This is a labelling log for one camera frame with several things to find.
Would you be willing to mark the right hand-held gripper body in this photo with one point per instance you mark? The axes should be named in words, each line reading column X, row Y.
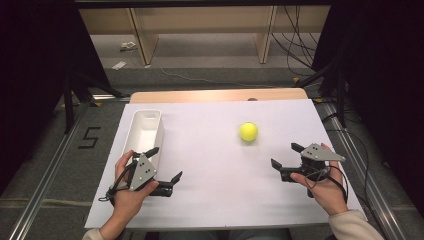
column 316, row 154

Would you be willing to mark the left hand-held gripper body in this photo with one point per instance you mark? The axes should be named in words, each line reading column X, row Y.
column 143, row 171

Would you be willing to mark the white plastic bin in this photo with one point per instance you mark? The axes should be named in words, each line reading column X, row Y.
column 143, row 133

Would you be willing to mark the yellow tennis ball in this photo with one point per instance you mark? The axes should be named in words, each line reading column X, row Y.
column 248, row 131

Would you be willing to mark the person's left hand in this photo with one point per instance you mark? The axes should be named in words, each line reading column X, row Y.
column 128, row 201

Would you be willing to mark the person's right hand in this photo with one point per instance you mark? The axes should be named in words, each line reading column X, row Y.
column 325, row 193

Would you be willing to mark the white board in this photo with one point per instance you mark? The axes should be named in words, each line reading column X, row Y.
column 216, row 160

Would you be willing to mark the black metal stand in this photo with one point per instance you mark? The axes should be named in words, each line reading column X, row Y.
column 69, row 106
column 340, row 100

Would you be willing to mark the dark curtain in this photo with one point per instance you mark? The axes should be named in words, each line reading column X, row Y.
column 30, row 83
column 386, row 83

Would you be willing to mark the aluminium floor rail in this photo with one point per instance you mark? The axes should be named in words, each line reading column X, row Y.
column 43, row 186
column 366, row 186

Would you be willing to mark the short aluminium rail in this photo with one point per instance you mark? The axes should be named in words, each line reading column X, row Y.
column 110, row 97

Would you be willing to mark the light wooden desk frame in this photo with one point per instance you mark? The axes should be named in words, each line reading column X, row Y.
column 146, row 40

